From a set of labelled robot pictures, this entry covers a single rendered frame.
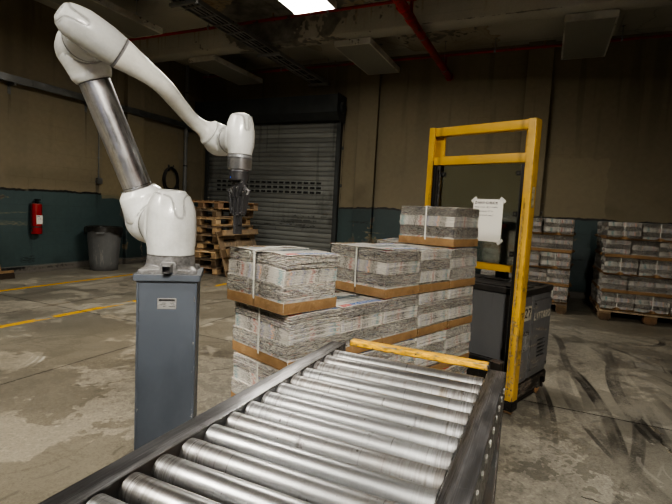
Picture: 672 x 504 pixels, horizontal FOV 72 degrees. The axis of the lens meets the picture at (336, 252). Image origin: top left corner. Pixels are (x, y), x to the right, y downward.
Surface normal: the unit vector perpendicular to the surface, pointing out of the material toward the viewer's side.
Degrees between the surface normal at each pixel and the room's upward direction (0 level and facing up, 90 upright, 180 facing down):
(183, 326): 90
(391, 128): 90
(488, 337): 90
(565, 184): 90
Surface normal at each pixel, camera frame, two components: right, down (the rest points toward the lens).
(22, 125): 0.91, 0.08
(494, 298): -0.69, 0.03
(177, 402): 0.23, 0.10
